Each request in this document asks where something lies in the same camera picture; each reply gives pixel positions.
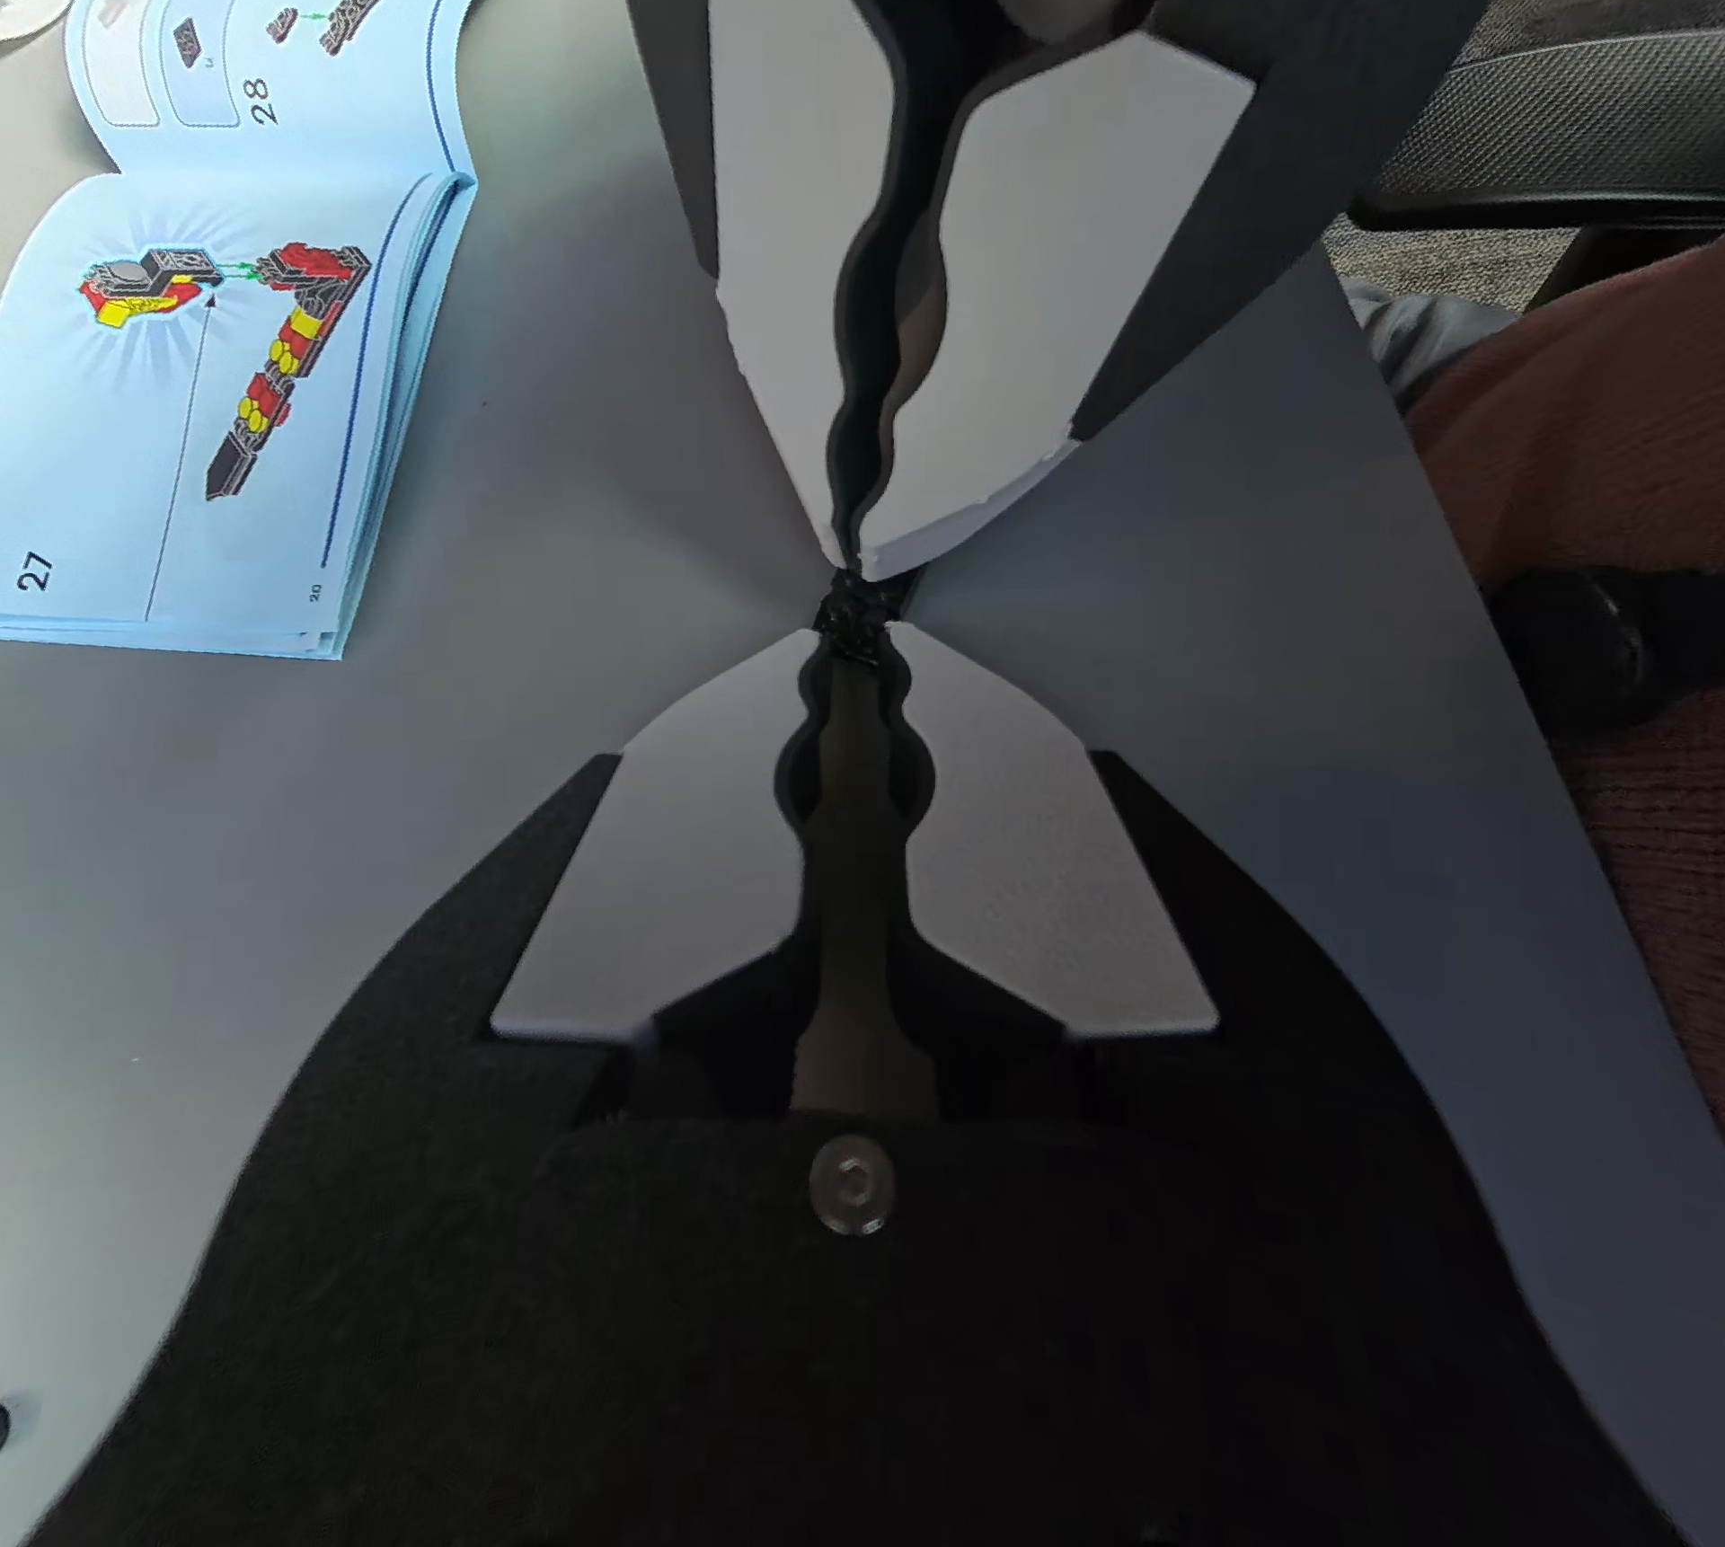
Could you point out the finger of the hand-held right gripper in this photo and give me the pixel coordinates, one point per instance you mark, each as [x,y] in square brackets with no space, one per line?
[766,161]
[1076,226]

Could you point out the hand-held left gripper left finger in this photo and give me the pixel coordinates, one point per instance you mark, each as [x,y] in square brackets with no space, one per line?
[646,873]

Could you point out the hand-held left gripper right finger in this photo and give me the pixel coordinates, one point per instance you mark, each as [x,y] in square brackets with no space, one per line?
[1052,888]

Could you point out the small black brick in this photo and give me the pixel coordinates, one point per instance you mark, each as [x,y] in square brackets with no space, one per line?
[857,619]

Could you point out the pale blue instruction booklet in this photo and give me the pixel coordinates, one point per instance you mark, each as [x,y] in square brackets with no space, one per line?
[134,467]

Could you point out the black mesh office chair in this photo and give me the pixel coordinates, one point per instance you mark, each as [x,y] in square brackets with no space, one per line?
[1550,119]

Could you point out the light grey jacket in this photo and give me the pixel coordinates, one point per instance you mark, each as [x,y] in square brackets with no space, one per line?
[1416,342]

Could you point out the person's brown sweater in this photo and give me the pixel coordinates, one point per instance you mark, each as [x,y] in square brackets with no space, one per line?
[1591,428]

